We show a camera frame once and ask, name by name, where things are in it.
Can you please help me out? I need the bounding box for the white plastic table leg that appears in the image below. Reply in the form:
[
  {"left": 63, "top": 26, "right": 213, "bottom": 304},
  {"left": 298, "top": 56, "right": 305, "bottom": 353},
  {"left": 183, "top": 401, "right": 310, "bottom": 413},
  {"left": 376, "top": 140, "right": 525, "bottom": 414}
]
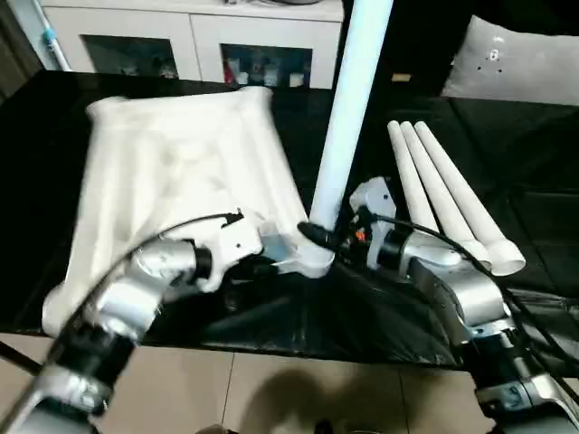
[
  {"left": 307, "top": 0, "right": 395, "bottom": 274},
  {"left": 413, "top": 119, "right": 527, "bottom": 276},
  {"left": 400, "top": 119, "right": 496, "bottom": 269},
  {"left": 386, "top": 119, "right": 473, "bottom": 265}
]

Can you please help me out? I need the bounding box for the white plastic table top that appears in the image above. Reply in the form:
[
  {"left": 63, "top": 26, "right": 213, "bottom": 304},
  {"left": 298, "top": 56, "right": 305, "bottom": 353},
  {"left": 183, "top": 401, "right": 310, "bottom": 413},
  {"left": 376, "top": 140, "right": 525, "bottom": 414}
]
[{"left": 40, "top": 86, "right": 337, "bottom": 337}]

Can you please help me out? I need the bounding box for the black work mat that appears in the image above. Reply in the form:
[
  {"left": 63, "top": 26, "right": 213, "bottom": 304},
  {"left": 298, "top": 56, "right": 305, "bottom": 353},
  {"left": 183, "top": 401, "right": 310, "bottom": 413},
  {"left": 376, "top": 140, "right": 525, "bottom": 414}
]
[{"left": 0, "top": 68, "right": 579, "bottom": 370}]

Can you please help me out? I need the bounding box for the light grey cushion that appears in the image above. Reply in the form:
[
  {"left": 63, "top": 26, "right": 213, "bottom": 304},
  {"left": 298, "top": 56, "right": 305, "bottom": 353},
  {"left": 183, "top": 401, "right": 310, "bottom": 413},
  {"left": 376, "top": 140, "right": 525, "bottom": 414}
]
[{"left": 441, "top": 13, "right": 579, "bottom": 107}]

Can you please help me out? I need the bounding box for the white glass-door cabinet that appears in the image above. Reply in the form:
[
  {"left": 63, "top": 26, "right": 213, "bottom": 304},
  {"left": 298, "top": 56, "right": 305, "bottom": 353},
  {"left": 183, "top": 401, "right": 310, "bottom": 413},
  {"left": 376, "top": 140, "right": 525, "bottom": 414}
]
[{"left": 34, "top": 0, "right": 346, "bottom": 92}]

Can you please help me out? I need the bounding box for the black stand leg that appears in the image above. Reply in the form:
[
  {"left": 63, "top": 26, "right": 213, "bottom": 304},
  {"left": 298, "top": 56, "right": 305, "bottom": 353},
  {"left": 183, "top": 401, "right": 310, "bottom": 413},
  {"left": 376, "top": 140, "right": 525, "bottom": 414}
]
[{"left": 0, "top": 338, "right": 43, "bottom": 373}]

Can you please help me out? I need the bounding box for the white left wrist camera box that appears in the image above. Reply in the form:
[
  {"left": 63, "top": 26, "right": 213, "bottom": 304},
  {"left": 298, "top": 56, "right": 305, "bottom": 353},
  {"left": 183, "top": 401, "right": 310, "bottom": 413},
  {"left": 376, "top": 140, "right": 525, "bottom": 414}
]
[{"left": 202, "top": 211, "right": 265, "bottom": 274}]

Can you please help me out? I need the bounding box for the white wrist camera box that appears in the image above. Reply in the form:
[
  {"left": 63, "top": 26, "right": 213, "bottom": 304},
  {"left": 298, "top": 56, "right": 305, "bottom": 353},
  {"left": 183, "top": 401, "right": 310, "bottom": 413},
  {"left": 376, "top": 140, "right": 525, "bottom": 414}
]
[
  {"left": 202, "top": 211, "right": 265, "bottom": 274},
  {"left": 347, "top": 177, "right": 400, "bottom": 238}
]

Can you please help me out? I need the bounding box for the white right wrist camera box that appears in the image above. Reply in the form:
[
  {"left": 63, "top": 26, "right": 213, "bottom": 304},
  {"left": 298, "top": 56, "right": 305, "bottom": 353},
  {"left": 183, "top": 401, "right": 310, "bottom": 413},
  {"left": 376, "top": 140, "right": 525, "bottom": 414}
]
[{"left": 347, "top": 177, "right": 400, "bottom": 238}]

